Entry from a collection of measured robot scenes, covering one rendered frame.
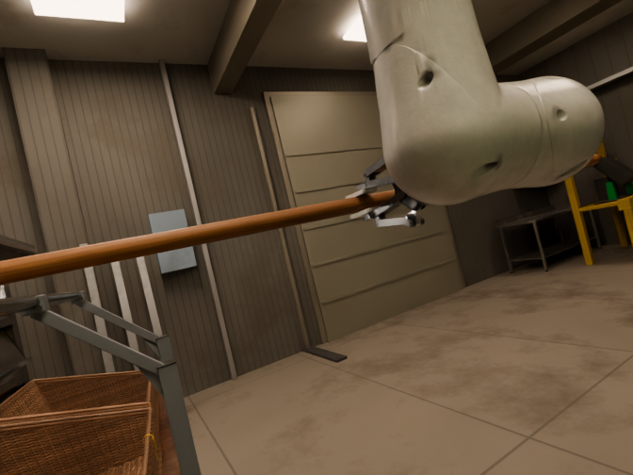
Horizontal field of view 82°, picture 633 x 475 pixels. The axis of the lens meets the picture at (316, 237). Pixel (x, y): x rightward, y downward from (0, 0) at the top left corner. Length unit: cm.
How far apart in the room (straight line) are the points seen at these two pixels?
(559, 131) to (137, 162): 392
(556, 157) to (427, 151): 14
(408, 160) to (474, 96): 7
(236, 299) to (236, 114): 209
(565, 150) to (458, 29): 15
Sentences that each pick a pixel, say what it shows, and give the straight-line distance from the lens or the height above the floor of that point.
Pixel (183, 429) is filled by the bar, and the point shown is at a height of 80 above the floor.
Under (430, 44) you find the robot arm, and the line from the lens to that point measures 33.
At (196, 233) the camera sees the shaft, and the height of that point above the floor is 120.
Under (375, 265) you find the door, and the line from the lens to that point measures 482.
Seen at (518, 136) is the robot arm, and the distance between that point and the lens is 34.
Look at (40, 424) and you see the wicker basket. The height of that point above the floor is 80.
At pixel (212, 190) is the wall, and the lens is 412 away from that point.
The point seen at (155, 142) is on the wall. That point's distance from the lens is 419.
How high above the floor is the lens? 114
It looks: 1 degrees up
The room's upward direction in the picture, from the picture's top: 13 degrees counter-clockwise
